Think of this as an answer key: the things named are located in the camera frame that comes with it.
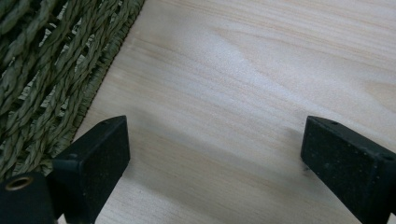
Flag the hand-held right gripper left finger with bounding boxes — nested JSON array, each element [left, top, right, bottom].
[[46, 115, 131, 224]]

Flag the green woven straw basket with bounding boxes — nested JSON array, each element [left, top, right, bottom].
[[0, 0, 147, 183]]

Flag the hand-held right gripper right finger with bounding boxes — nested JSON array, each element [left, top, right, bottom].
[[300, 115, 396, 224]]

